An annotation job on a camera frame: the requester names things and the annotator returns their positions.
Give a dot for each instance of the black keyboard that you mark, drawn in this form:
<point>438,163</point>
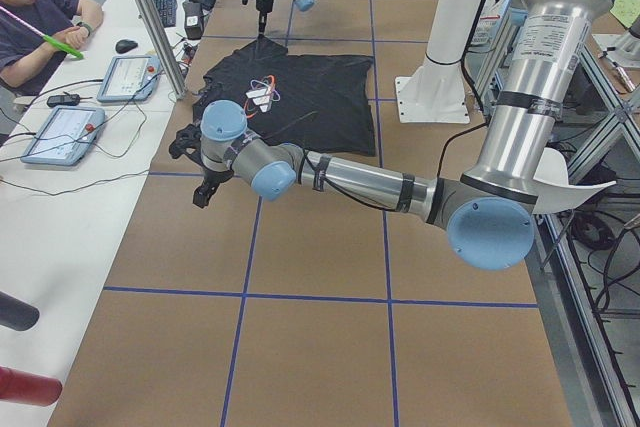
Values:
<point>167,11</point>

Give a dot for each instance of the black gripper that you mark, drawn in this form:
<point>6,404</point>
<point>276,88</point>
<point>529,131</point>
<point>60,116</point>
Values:
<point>215,178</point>
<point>263,7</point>

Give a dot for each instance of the aluminium frame post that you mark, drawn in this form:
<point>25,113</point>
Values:
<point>157,34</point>

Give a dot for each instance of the far teach pendant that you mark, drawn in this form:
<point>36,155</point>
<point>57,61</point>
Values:
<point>129,78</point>

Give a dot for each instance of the black computer mouse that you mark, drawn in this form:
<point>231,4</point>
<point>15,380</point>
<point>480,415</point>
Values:
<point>125,45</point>

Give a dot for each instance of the black label printer box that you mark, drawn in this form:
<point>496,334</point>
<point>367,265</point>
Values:
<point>193,20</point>

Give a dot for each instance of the white plastic chair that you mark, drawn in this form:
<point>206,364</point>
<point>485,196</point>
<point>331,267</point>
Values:
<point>555,193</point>

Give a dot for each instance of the teach pendant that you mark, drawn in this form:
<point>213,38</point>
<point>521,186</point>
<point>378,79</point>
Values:
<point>129,78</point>
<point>65,137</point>

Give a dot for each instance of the red bottle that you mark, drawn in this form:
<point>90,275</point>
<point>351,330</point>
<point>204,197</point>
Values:
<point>27,388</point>

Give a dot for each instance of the black printed t-shirt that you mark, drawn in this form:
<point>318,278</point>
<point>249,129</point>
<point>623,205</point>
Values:
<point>323,104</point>

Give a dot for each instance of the near teach pendant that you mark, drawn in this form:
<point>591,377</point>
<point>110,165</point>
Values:
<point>65,137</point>

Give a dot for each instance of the black handheld device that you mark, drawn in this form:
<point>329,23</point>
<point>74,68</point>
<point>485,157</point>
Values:
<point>63,100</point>

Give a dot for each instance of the seated person in navy shirt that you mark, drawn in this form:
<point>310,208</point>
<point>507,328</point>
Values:
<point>27,60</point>

